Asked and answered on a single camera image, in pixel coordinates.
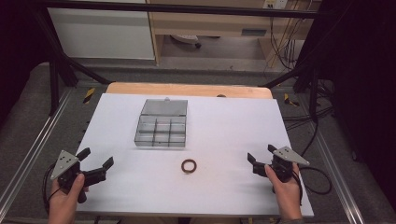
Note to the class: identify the clear plastic compartment box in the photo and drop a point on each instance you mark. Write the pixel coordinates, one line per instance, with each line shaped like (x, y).
(162, 124)

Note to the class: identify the aluminium rail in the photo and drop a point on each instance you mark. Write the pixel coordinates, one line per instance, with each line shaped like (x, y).
(34, 146)
(337, 174)

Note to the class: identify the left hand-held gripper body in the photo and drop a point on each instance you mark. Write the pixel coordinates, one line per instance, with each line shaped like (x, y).
(64, 162)

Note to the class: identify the dark curtain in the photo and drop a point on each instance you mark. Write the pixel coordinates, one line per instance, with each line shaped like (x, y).
(364, 77)
(18, 46)

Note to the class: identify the person's left hand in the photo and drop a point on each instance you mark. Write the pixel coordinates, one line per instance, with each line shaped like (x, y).
(67, 200)

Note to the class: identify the white chair base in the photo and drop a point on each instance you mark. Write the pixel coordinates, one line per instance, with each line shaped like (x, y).
(186, 39)

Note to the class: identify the light wooden desk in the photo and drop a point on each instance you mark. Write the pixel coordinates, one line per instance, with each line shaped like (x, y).
(205, 23)

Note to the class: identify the white wall socket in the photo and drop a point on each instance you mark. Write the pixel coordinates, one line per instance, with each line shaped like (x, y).
(275, 3)

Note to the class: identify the black metal frame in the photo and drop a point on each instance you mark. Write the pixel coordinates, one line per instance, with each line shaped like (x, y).
(174, 8)

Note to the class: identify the person's right hand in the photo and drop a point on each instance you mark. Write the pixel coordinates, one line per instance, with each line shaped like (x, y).
(285, 194)

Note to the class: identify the white board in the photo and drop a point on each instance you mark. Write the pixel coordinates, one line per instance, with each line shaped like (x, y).
(224, 130)

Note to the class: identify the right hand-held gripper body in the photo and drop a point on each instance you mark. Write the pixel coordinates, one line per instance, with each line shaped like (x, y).
(285, 158)

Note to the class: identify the white cabinet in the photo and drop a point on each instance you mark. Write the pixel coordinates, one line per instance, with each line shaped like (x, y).
(99, 34)

